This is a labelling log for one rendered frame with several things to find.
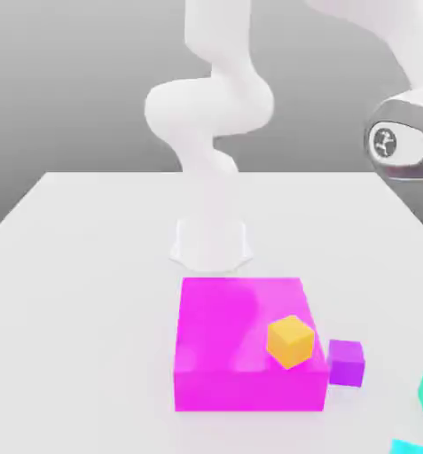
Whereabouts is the large magenta box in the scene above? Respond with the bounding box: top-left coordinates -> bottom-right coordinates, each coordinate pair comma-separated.
174,277 -> 331,413

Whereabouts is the small orange cube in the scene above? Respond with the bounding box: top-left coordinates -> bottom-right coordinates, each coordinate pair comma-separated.
266,314 -> 316,371

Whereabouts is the small purple cube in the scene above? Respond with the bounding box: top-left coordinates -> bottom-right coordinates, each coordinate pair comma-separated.
325,339 -> 365,388

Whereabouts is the small cyan cube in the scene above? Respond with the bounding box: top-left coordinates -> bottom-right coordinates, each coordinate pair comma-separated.
388,438 -> 423,454

